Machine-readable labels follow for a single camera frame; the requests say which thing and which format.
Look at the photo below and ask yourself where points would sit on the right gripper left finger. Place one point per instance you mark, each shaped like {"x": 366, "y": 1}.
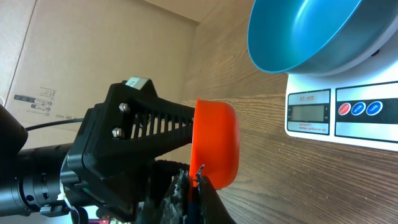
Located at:
{"x": 172, "y": 205}

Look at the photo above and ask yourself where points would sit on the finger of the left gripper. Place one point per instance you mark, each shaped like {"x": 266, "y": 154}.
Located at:
{"x": 134, "y": 121}

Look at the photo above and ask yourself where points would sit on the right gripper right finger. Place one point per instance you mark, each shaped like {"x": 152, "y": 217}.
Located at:
{"x": 211, "y": 208}

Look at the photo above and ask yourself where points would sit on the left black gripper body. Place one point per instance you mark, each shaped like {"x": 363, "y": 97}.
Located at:
{"x": 110, "y": 160}

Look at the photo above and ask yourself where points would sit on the red measuring scoop blue handle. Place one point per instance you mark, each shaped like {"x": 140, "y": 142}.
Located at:
{"x": 215, "y": 142}

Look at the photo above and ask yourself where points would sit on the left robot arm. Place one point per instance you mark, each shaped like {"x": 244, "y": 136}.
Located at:
{"x": 30, "y": 178}

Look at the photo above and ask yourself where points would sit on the white digital kitchen scale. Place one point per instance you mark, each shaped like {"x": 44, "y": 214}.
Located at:
{"x": 356, "y": 106}

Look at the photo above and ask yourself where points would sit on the blue bowl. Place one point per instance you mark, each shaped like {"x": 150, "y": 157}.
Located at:
{"x": 314, "y": 36}

